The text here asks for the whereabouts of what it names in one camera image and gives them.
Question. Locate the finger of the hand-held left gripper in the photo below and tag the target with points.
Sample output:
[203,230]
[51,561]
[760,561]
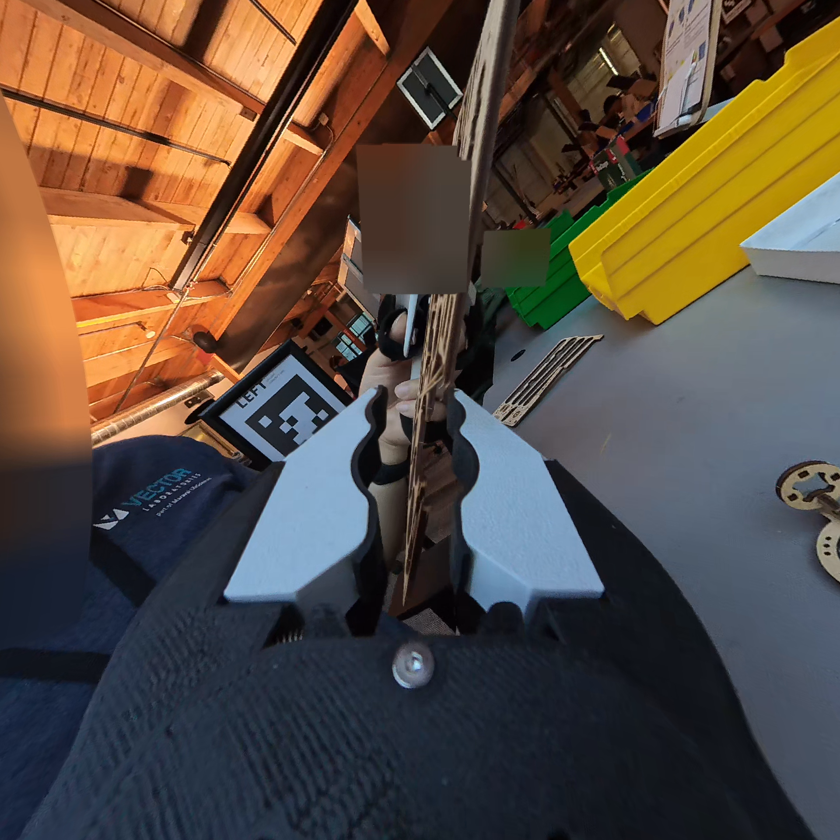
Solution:
[413,325]

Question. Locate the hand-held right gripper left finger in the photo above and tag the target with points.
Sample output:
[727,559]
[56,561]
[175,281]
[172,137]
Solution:
[308,525]

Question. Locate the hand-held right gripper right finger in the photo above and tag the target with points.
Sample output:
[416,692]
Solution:
[525,525]

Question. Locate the laser-cut wooden parts sheet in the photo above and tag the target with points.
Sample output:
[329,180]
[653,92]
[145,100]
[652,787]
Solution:
[433,367]

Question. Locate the person's left hand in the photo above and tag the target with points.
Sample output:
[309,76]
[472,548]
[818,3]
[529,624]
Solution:
[384,394]

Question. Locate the dark green cloth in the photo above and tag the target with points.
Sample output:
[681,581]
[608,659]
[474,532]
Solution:
[479,354]

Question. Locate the grey framed display panel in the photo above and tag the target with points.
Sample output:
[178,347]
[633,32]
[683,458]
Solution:
[350,262]

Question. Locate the black wrist watch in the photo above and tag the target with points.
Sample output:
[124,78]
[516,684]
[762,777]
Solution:
[387,474]

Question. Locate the black framed marker sign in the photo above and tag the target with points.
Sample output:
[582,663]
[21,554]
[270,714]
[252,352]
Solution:
[262,420]

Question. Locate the slotted wooden sheet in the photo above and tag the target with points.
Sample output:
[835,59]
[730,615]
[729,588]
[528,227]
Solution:
[518,408]

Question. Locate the green plastic bin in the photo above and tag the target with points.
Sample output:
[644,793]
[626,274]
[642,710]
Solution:
[551,302]

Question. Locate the black dome fixture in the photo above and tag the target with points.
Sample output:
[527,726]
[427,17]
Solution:
[205,341]

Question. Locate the ceiling light panel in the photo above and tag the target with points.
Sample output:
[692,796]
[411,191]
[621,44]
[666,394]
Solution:
[430,88]

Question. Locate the yellow plastic bin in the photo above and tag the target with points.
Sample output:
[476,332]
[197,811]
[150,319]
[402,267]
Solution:
[689,216]

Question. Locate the white instruction poster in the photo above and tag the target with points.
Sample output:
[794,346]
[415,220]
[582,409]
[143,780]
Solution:
[686,59]

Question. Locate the white cardboard box tray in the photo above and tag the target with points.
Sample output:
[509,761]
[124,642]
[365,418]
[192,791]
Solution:
[800,256]

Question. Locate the silver ventilation duct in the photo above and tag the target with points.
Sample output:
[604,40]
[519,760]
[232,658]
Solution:
[157,407]

